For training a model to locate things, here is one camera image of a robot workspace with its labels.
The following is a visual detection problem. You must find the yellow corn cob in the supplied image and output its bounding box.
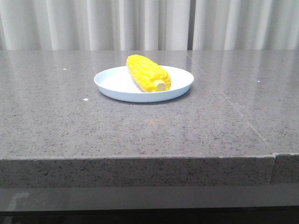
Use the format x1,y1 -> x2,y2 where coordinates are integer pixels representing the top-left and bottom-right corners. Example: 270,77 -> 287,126
126,55 -> 171,92

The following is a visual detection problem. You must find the light blue round plate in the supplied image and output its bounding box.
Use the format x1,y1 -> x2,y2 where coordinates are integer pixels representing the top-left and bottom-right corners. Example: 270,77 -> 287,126
94,65 -> 194,103

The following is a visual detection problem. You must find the white pleated curtain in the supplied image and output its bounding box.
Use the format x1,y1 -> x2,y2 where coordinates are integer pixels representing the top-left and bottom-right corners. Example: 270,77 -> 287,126
0,0 -> 299,50

